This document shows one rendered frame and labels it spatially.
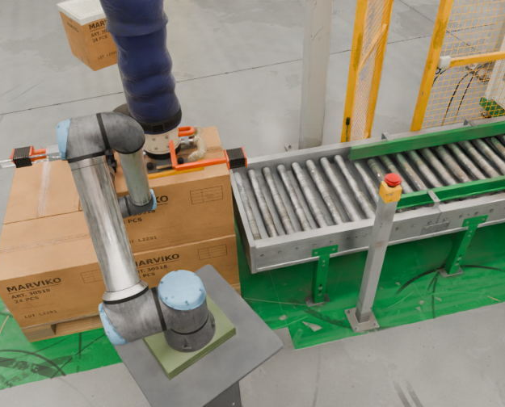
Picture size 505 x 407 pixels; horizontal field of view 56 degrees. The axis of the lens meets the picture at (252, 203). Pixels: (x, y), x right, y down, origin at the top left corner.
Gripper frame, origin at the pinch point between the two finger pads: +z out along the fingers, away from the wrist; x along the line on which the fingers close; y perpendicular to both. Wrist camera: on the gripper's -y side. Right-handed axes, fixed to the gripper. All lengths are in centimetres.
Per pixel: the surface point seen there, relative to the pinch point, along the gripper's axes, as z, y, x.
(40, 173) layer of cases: 59, -48, -54
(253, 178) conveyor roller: 20, 74, -53
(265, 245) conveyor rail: -36, 68, -48
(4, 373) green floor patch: -38, -75, -107
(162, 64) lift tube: -8, 34, 39
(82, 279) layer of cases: -21, -24, -64
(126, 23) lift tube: -10, 24, 56
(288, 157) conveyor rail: 29, 98, -49
